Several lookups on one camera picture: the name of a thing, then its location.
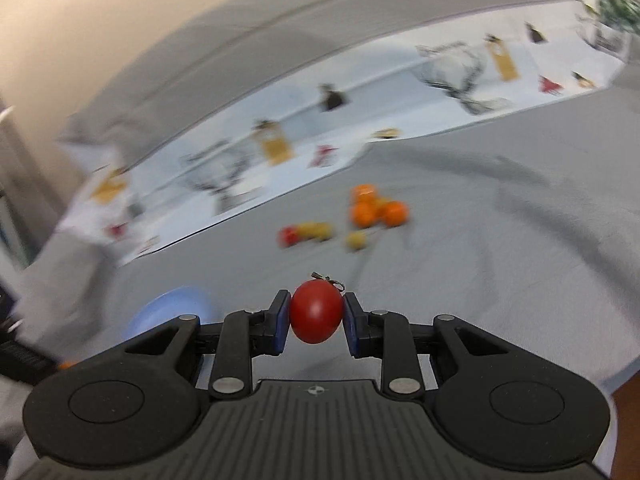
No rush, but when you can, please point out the red cherry tomato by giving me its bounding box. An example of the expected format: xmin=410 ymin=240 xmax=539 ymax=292
xmin=278 ymin=226 xmax=300 ymax=248
xmin=290 ymin=272 xmax=345 ymax=344

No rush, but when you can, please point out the blue round plate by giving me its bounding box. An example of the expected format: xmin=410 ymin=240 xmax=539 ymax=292
xmin=122 ymin=286 xmax=220 ymax=339

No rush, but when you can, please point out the green-yellow small fruit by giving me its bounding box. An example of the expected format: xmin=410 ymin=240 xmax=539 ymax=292
xmin=345 ymin=230 xmax=368 ymax=252
xmin=295 ymin=222 xmax=318 ymax=240
xmin=312 ymin=222 xmax=334 ymax=242

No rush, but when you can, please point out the orange tangerine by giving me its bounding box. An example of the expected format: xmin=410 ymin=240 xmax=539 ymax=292
xmin=350 ymin=183 xmax=378 ymax=205
xmin=349 ymin=202 xmax=378 ymax=230
xmin=380 ymin=200 xmax=410 ymax=229

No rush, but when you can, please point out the grey sofa cover cloth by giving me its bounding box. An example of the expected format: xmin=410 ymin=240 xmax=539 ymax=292
xmin=0 ymin=0 xmax=640 ymax=480

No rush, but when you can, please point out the white deer print cloth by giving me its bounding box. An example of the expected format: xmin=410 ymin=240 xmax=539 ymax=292
xmin=60 ymin=0 xmax=634 ymax=263

